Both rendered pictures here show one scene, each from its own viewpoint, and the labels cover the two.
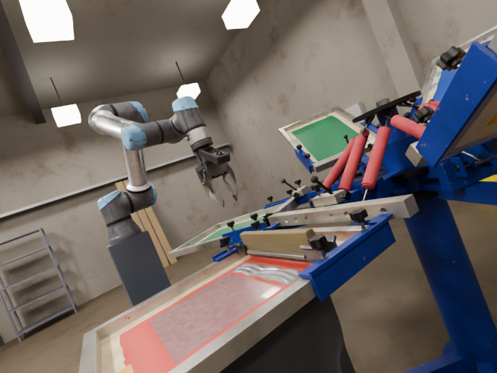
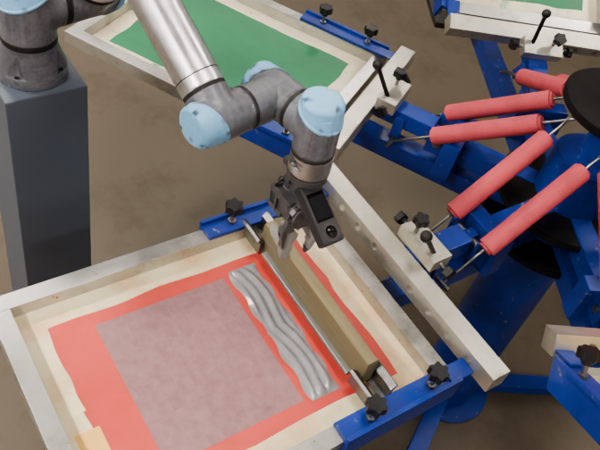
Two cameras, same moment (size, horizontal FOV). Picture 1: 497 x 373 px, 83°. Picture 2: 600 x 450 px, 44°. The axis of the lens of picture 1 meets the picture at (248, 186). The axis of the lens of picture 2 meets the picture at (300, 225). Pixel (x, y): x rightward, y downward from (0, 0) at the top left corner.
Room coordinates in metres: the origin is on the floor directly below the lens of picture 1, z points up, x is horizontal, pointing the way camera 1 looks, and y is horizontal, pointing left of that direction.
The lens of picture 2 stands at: (-0.01, 0.32, 2.26)
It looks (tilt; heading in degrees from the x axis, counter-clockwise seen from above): 46 degrees down; 345
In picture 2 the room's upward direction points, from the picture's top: 16 degrees clockwise
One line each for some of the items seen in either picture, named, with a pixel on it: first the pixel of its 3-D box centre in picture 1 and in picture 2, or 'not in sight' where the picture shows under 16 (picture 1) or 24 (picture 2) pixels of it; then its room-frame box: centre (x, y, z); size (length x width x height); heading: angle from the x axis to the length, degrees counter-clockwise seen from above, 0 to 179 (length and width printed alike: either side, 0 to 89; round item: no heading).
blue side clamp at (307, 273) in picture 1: (350, 254); (396, 407); (0.70, -0.17, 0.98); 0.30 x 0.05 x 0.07; 120
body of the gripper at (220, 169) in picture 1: (208, 161); (300, 192); (0.92, 0.09, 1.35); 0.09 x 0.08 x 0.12; 31
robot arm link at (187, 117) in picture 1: (188, 115); (317, 124); (0.92, 0.09, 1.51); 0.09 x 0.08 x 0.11; 40
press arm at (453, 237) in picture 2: (342, 203); (436, 249); (1.10, -0.32, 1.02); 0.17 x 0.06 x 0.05; 120
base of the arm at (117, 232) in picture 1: (122, 229); (30, 51); (1.36, 0.64, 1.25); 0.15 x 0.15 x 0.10
